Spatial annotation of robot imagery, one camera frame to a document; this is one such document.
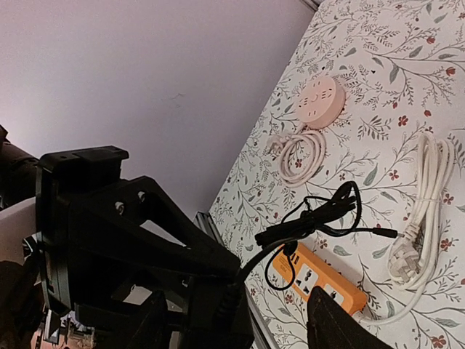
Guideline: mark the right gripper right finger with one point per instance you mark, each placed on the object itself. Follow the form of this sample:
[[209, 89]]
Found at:
[[330, 327]]

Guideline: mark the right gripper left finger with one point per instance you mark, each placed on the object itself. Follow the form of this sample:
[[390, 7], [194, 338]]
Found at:
[[148, 327]]

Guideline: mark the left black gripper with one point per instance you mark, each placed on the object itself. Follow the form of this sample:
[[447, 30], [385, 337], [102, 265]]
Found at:
[[97, 231]]

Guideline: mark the orange power strip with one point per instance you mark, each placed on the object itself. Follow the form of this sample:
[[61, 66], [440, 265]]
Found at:
[[305, 270]]

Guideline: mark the black adapter with cable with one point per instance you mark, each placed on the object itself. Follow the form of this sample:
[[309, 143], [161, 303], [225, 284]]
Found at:
[[337, 217]]

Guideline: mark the pink round power strip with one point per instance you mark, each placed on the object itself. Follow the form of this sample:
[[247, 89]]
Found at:
[[320, 102]]

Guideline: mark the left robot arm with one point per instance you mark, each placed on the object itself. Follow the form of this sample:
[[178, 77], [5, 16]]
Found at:
[[23, 307]]

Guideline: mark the floral table mat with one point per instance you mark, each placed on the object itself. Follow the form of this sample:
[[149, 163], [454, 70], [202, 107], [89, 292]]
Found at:
[[401, 64]]

